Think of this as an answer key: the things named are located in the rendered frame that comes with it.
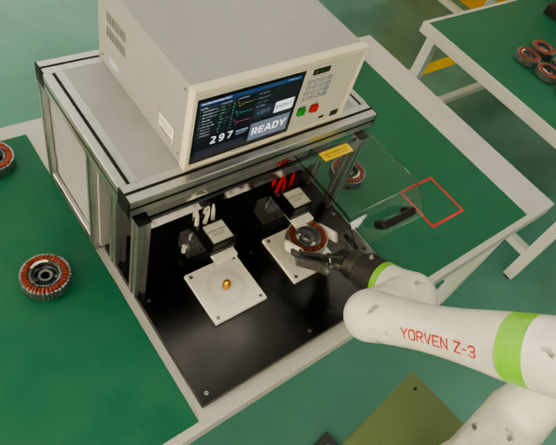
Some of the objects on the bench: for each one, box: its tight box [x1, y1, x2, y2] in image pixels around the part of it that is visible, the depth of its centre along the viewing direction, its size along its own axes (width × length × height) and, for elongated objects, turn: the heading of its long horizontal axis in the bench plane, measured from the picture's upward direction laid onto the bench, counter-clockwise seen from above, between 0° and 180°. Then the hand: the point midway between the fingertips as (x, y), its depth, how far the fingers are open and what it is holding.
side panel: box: [37, 79, 105, 250], centre depth 130 cm, size 28×3×32 cm, turn 26°
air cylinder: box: [178, 229, 206, 259], centre depth 139 cm, size 5×8×6 cm
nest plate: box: [184, 256, 267, 326], centre depth 135 cm, size 15×15×1 cm
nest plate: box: [262, 229, 332, 284], centre depth 147 cm, size 15×15×1 cm
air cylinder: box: [253, 197, 284, 225], centre depth 151 cm, size 5×8×6 cm
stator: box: [19, 253, 71, 301], centre depth 126 cm, size 11×11×4 cm
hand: (307, 238), depth 142 cm, fingers closed on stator, 11 cm apart
